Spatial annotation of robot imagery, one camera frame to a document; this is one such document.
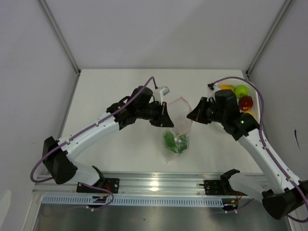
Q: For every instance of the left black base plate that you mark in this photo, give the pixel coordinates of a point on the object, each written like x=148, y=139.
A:
x=109, y=184

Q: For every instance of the left aluminium frame post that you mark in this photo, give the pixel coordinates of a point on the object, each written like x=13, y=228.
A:
x=58, y=34

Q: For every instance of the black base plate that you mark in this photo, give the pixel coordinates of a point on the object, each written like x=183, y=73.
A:
x=109, y=184
x=214, y=187

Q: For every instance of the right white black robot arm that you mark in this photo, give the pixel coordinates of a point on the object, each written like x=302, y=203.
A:
x=286, y=192

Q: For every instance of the green toy apple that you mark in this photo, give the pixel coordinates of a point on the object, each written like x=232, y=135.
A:
x=241, y=91

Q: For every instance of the white plastic basket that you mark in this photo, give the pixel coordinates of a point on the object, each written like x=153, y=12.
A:
x=235, y=81

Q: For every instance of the green toy cabbage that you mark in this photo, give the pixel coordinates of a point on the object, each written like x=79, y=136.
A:
x=175, y=143

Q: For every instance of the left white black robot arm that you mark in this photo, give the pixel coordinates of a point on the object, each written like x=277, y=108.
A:
x=60, y=155

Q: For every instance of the aluminium mounting rail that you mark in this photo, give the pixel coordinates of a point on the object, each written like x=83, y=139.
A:
x=150, y=184

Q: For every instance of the right aluminium frame post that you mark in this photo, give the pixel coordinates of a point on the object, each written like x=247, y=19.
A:
x=269, y=36

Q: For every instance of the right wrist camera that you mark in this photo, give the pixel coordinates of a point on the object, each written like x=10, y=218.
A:
x=212, y=89

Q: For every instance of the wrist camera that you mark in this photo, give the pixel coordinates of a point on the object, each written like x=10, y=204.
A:
x=212, y=89
x=159, y=93

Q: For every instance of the red toy apple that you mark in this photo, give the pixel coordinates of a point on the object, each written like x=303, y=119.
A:
x=246, y=103

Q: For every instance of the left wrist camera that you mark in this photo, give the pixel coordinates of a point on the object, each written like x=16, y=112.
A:
x=159, y=93

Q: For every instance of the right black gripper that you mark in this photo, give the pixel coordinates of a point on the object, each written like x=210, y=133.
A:
x=197, y=113

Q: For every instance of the white slotted cable duct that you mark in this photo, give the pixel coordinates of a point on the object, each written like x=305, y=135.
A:
x=133, y=200

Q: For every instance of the aluminium frame post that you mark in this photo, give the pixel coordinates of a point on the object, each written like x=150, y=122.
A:
x=58, y=34
x=269, y=36

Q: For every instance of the orange yellow toy mango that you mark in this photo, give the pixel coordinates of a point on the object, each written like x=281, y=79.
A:
x=227, y=87

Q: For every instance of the clear pink-dotted zip bag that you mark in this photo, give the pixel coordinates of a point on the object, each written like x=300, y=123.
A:
x=178, y=110

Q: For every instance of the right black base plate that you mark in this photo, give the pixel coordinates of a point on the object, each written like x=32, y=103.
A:
x=214, y=187

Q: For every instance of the yellow toy lemon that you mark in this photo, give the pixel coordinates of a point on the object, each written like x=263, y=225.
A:
x=249, y=112

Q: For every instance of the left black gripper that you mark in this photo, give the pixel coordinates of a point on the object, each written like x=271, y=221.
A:
x=163, y=119

